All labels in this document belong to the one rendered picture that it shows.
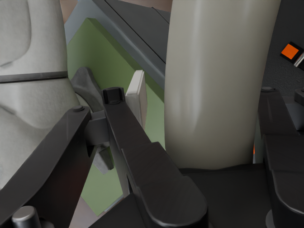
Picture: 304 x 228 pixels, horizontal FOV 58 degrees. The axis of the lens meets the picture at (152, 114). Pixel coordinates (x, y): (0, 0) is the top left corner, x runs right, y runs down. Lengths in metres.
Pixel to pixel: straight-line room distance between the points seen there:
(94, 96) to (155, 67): 0.14
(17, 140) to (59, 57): 0.15
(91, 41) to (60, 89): 0.18
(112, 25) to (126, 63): 0.10
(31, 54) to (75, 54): 0.20
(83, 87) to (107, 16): 0.16
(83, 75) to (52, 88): 0.16
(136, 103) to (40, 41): 0.32
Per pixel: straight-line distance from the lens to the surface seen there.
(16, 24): 0.44
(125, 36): 0.62
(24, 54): 0.45
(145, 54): 0.60
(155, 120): 0.56
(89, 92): 0.60
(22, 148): 0.43
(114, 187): 0.66
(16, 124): 0.43
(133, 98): 0.15
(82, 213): 2.11
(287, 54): 1.32
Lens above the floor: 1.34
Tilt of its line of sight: 63 degrees down
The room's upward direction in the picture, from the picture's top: 124 degrees counter-clockwise
